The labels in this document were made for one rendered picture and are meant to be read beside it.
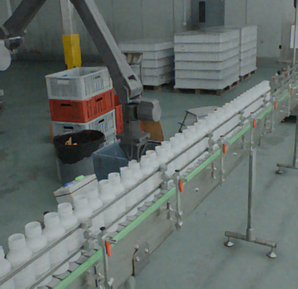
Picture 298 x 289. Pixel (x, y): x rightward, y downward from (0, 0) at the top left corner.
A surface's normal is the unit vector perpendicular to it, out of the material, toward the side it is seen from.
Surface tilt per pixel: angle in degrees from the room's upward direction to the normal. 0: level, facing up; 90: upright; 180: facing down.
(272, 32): 90
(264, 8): 90
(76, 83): 90
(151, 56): 91
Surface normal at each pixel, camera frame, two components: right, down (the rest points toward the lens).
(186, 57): -0.48, 0.29
